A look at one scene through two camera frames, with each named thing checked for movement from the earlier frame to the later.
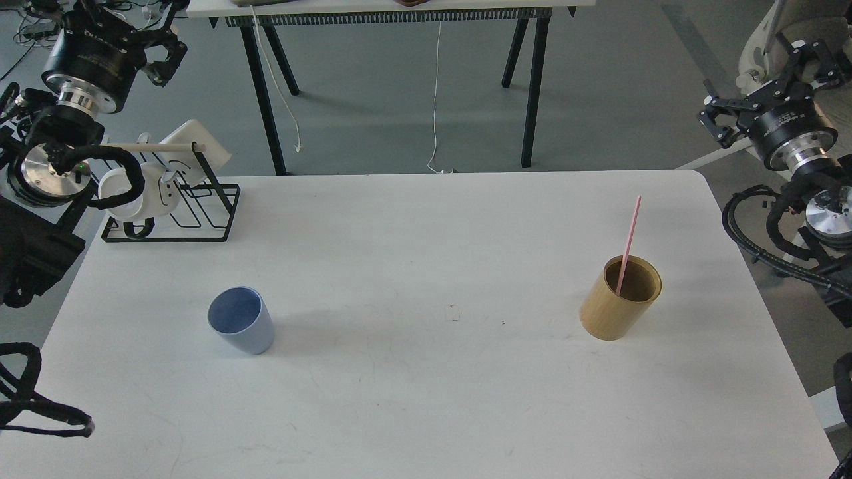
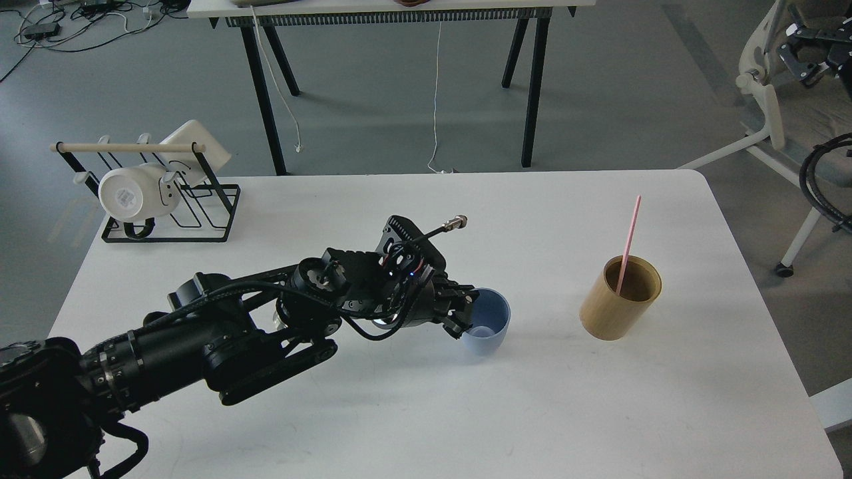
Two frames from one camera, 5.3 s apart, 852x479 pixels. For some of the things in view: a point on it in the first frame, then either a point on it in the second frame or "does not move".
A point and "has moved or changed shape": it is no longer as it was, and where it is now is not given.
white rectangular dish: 198,165 does not move
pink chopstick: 628,247 does not move
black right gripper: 788,132 → 804,72
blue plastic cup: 243,317 has moved or changed shape
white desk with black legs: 250,14 does not move
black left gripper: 94,60 → 409,263
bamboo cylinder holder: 607,316 does not move
